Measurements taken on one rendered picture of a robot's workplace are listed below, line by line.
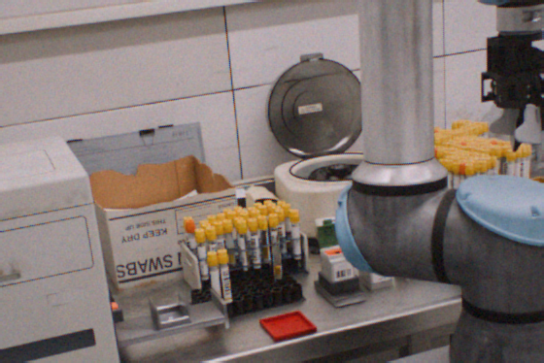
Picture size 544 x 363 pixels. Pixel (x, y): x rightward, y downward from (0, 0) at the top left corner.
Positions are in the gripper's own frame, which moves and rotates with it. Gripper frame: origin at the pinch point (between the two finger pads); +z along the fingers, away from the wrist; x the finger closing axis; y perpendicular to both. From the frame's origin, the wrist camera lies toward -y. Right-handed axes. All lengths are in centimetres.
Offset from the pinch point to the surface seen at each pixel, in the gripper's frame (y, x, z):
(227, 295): 56, 4, 14
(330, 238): 37.5, 1.2, 8.6
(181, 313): 65, 7, 14
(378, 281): 31.1, 4.9, 16.4
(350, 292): 36.9, 6.9, 16.2
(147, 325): 70, 9, 14
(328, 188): 30.2, -18.0, 6.4
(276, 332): 51, 13, 17
